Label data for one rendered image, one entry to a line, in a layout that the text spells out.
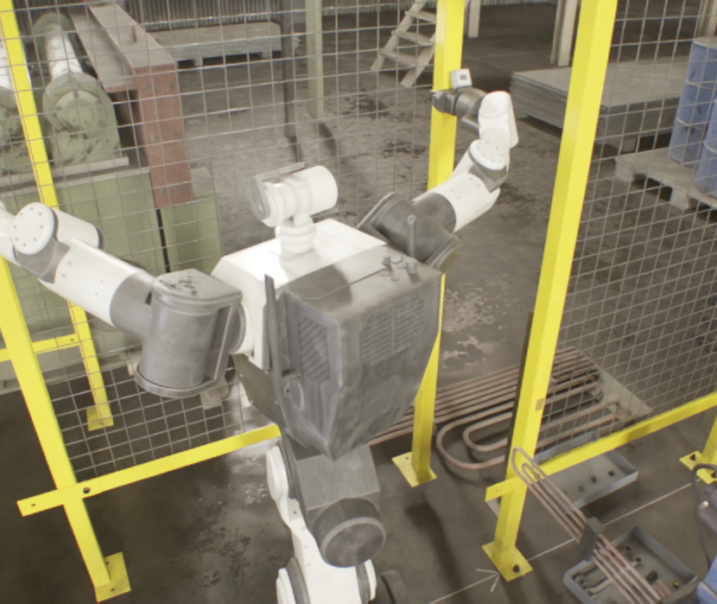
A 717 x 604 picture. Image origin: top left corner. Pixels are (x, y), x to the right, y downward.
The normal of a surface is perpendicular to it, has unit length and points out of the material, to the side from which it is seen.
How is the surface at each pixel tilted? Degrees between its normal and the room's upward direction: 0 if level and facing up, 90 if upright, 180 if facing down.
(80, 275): 50
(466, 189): 28
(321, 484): 43
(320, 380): 89
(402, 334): 88
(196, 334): 90
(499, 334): 0
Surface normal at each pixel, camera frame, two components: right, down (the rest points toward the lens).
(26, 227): -0.34, -0.18
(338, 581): 0.29, 0.05
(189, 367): 0.65, 0.40
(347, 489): 0.22, -0.28
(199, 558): 0.00, -0.85
